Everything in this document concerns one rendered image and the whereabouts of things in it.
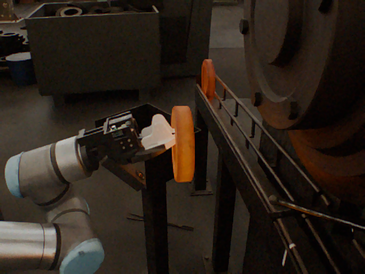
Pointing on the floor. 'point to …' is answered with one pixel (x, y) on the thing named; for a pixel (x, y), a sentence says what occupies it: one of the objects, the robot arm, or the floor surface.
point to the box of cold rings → (94, 49)
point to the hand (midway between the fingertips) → (181, 135)
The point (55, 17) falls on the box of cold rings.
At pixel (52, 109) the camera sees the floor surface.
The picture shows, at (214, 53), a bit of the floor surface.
